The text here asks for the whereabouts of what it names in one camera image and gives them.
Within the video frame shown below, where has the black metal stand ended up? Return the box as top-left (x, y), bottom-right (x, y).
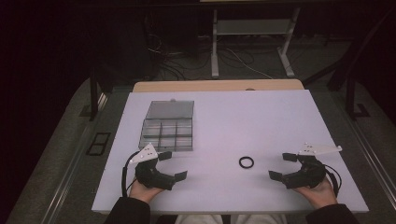
top-left (303, 8), bottom-right (396, 121)
top-left (89, 66), bottom-right (115, 122)

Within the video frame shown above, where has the clear plastic compartment box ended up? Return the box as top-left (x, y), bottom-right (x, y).
top-left (137, 98), bottom-right (195, 153)

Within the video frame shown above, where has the person's right hand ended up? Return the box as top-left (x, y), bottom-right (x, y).
top-left (292, 176), bottom-right (339, 210)

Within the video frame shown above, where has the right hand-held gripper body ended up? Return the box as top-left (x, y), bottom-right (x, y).
top-left (281, 142), bottom-right (343, 189)

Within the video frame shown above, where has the metal floor rail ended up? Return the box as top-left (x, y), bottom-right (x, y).
top-left (40, 92), bottom-right (110, 224)
top-left (330, 91), bottom-right (396, 203)

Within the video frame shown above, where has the tangle of floor cables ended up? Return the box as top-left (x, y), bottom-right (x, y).
top-left (144, 15), bottom-right (275, 81)

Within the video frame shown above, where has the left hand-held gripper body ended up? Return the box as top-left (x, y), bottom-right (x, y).
top-left (129, 143), bottom-right (177, 191)

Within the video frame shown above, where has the white metal stand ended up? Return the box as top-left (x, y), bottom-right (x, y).
top-left (210, 7), bottom-right (302, 79)

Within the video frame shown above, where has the person's left hand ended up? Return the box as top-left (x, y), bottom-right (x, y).
top-left (129, 178), bottom-right (166, 204)

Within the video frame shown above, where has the black rubber ring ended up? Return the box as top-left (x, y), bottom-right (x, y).
top-left (238, 156), bottom-right (255, 170)

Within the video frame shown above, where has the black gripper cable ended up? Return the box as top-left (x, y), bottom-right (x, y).
top-left (322, 163), bottom-right (343, 198)
top-left (121, 151), bottom-right (140, 199)

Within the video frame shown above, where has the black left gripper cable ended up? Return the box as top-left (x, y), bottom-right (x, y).
top-left (121, 151), bottom-right (140, 199)

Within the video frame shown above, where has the wooden table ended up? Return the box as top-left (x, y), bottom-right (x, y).
top-left (133, 78), bottom-right (305, 93)

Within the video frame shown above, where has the white table board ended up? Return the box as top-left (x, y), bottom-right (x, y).
top-left (91, 89), bottom-right (370, 216)

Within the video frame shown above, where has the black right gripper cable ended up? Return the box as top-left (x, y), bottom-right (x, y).
top-left (322, 163), bottom-right (343, 198)

